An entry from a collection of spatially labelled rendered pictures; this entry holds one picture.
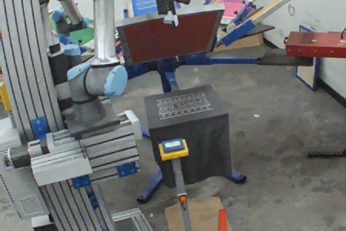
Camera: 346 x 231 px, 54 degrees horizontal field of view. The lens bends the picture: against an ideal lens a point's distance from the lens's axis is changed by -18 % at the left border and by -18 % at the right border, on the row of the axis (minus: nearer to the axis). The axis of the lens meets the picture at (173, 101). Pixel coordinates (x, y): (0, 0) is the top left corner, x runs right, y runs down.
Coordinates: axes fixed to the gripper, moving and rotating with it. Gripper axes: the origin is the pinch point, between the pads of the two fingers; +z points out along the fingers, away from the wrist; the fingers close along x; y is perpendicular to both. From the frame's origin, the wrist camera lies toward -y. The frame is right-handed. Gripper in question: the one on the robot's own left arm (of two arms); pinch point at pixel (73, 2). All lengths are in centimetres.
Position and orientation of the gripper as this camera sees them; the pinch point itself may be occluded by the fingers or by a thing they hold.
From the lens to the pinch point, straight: 265.6
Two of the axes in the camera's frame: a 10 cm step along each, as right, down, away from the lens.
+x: 10.0, 0.1, -0.7
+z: 0.6, -3.9, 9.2
